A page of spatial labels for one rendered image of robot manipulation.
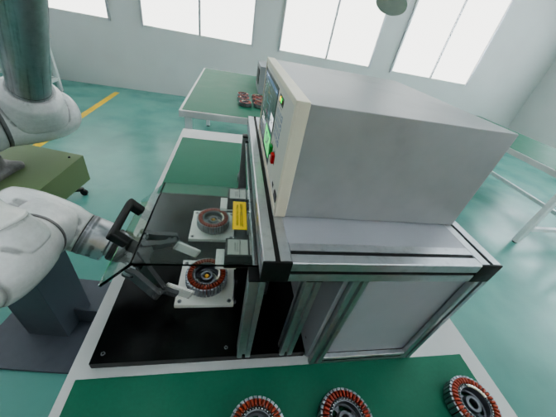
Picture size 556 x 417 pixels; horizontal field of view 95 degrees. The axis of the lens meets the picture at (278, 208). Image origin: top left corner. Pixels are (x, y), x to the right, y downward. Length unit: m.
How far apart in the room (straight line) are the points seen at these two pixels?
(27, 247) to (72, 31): 5.36
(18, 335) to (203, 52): 4.53
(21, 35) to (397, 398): 1.20
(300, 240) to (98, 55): 5.46
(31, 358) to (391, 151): 1.67
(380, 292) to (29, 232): 0.60
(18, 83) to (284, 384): 1.03
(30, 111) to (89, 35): 4.67
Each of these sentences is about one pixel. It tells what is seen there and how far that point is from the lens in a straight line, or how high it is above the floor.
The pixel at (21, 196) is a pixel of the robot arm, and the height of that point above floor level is 1.05.
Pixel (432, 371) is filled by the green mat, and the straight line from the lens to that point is 0.88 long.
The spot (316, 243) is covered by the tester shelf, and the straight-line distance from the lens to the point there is 0.44.
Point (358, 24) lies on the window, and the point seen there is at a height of 1.58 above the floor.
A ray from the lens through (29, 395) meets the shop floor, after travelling 1.66.
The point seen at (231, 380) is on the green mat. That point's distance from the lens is 0.69.
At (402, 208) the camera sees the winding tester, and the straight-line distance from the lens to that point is 0.55.
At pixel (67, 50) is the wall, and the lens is 5.90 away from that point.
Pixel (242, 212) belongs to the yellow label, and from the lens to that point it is 0.55.
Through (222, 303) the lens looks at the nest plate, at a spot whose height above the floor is 0.78.
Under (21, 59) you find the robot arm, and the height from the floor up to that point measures 1.22.
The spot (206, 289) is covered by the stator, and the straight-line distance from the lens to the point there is 0.72.
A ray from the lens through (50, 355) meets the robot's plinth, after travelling 1.70.
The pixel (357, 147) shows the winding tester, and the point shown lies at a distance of 0.44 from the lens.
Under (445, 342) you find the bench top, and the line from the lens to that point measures 0.96.
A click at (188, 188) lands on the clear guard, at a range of 0.62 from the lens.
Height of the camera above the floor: 1.40
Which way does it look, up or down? 36 degrees down
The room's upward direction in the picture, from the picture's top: 12 degrees clockwise
